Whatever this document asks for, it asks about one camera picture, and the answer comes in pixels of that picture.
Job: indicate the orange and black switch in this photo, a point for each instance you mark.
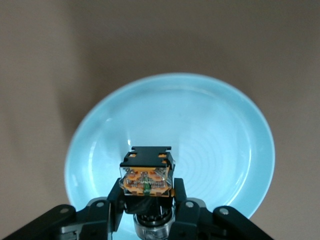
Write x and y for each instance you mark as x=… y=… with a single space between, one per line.
x=147 y=160

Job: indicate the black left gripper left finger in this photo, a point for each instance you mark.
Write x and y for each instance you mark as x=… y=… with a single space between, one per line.
x=95 y=215

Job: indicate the light blue round plate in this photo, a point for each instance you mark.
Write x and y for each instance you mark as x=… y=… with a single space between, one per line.
x=200 y=130

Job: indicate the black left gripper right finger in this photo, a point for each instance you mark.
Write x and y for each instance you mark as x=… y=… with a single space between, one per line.
x=195 y=217

